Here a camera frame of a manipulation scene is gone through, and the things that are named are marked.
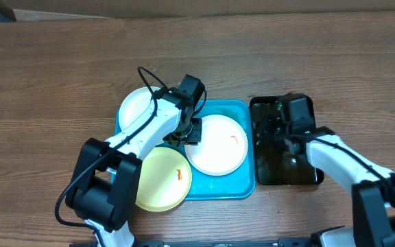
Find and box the white plate with stain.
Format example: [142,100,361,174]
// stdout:
[184,115,248,176]

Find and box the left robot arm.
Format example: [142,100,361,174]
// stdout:
[54,75,206,246]

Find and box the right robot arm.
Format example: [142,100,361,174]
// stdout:
[250,93,395,246]

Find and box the black water tray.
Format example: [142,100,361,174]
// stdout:
[250,97,324,185]

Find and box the teal plastic tray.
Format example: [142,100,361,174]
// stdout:
[110,99,256,201]

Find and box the yellow plate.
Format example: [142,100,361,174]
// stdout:
[136,147,192,212]

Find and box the cardboard panel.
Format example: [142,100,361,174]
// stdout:
[4,0,395,18]

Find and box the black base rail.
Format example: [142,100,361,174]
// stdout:
[69,236,376,247]

